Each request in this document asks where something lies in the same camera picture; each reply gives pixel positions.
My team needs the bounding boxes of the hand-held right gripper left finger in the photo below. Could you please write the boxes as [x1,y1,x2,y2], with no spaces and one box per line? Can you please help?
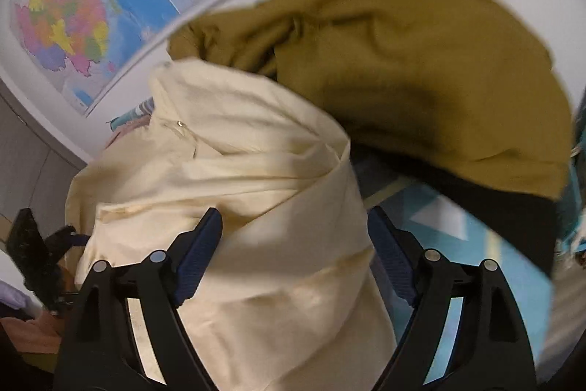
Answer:
[52,208,223,391]

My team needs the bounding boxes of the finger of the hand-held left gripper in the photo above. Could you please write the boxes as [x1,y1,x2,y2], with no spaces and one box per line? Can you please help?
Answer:
[9,208,65,315]
[43,225,90,269]

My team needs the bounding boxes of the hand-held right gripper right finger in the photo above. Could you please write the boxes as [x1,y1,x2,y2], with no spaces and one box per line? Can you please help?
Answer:
[367,206,537,391]

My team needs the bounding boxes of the cream garment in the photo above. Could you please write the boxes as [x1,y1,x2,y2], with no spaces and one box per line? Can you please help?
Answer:
[64,59,398,391]

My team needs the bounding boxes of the purple cloth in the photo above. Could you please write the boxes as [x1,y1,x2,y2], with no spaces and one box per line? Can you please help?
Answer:
[0,280,35,321]

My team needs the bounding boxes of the grey cabinet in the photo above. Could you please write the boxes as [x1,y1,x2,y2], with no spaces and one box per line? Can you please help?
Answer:
[0,89,89,231]

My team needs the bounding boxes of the orange cloth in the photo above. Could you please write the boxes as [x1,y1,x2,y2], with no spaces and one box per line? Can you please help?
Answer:
[0,311,69,356]

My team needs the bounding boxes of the teal patterned blanket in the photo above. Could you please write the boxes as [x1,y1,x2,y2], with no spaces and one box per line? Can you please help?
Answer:
[350,153,556,387]

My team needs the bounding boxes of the black cloth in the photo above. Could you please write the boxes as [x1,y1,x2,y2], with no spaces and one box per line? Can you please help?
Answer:
[350,143,558,280]

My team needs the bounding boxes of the olive green garment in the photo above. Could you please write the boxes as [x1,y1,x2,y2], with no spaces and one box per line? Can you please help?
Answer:
[167,0,573,200]

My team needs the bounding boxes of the colourful wall map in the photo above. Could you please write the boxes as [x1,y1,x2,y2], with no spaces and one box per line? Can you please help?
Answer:
[8,0,275,117]

